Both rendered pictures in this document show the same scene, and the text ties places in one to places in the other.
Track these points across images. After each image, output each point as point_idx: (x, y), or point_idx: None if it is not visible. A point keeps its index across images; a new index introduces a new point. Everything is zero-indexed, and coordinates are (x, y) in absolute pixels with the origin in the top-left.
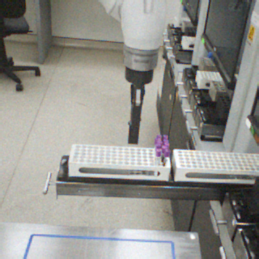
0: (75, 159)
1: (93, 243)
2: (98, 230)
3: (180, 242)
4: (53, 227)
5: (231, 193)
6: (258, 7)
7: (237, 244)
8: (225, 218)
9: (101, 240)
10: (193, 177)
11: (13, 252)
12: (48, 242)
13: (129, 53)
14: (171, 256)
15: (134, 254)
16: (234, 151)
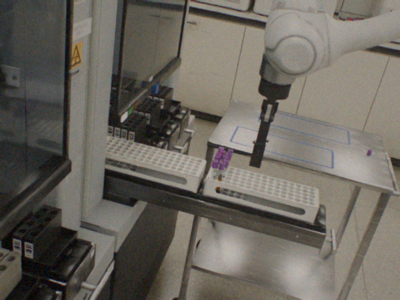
0: (311, 192)
1: (287, 154)
2: (284, 159)
3: (224, 139)
4: (317, 168)
5: None
6: (78, 10)
7: (170, 144)
8: None
9: (282, 154)
10: (179, 177)
11: (340, 162)
12: (319, 162)
13: None
14: (235, 136)
15: None
16: (91, 196)
